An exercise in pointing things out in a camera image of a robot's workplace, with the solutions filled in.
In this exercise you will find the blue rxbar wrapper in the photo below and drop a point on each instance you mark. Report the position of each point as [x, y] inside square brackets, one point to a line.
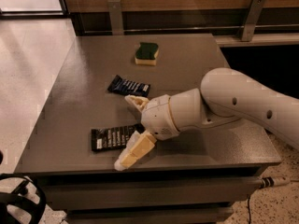
[125, 87]

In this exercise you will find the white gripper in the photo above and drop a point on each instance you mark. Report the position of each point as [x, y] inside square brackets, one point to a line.
[157, 116]

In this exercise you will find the right metal bracket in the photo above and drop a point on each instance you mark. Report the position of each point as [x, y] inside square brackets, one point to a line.
[253, 14]

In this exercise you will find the wooden wall shelf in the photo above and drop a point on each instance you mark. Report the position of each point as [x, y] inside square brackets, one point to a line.
[231, 41]

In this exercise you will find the metal bracket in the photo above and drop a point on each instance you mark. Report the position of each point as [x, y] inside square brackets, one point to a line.
[253, 14]
[115, 15]

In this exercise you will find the green and yellow sponge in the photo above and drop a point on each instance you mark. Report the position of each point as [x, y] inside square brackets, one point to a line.
[147, 53]

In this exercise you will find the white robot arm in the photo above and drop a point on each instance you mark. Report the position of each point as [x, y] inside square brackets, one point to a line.
[224, 93]

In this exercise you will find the black rxbar chocolate wrapper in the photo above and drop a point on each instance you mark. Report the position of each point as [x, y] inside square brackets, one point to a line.
[113, 138]

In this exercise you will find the black office chair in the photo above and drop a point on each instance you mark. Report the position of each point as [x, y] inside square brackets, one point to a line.
[17, 198]

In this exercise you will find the grey drawer cabinet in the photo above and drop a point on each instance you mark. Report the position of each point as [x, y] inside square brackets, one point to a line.
[192, 179]

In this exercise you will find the left metal bracket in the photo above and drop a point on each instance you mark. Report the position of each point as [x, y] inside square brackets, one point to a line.
[115, 15]

